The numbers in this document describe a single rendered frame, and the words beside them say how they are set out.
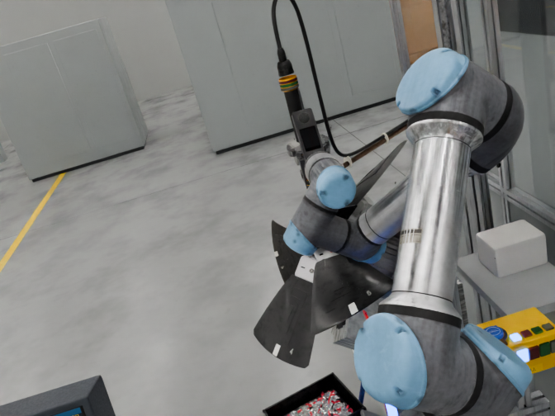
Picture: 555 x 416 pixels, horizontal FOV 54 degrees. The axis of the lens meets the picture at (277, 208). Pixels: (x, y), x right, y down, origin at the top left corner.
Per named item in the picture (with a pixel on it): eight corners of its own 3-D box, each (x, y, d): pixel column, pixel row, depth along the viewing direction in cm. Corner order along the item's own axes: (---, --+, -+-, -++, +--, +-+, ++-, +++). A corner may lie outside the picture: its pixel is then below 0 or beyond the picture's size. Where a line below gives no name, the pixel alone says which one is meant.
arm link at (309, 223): (331, 266, 114) (358, 221, 111) (286, 252, 109) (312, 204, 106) (317, 248, 121) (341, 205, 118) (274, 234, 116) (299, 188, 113)
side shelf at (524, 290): (519, 247, 190) (518, 238, 188) (589, 300, 156) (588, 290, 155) (453, 267, 189) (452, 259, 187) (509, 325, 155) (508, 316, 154)
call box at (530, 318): (538, 342, 127) (534, 304, 123) (565, 369, 118) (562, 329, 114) (472, 363, 127) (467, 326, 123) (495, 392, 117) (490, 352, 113)
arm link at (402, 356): (480, 427, 74) (517, 68, 88) (397, 411, 67) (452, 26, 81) (415, 409, 84) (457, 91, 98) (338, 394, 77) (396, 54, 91)
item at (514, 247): (520, 242, 186) (518, 214, 182) (549, 263, 171) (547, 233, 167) (473, 257, 185) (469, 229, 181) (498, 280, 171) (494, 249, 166)
